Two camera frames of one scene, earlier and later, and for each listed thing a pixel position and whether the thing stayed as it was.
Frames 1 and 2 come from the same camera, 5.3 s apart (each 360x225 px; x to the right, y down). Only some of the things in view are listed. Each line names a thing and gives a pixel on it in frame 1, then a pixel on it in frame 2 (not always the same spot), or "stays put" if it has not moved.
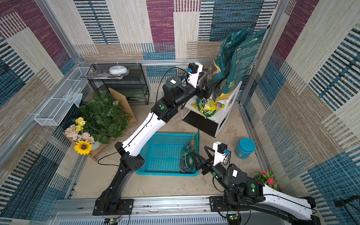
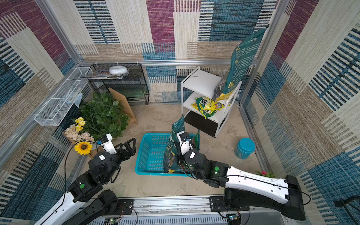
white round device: x=118 y=70 stays put
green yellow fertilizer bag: x=207 y=106 stays put
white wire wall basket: x=54 y=111 stays put
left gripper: x=204 y=93 -> x=131 y=151
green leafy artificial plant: x=104 y=117 stays put
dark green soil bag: x=223 y=58 -> x=170 y=157
